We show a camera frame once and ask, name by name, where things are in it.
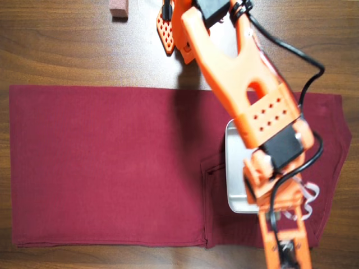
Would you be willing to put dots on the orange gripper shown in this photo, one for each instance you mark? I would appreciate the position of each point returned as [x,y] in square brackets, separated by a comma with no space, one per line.
[283,224]

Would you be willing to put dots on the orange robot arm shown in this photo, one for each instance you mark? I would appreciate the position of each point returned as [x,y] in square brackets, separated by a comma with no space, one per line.
[241,73]

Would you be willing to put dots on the silver metal tray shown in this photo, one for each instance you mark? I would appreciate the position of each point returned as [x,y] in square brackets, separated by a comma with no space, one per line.
[234,168]

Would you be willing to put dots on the maroon fabric cloth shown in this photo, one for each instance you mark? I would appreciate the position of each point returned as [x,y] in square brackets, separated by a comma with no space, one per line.
[98,168]

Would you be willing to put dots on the small reddish-brown block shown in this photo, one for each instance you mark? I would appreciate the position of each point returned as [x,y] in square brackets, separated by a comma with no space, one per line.
[119,8]

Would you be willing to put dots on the orange perforated base bracket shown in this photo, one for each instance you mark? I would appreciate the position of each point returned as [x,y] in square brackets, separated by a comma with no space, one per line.
[165,30]

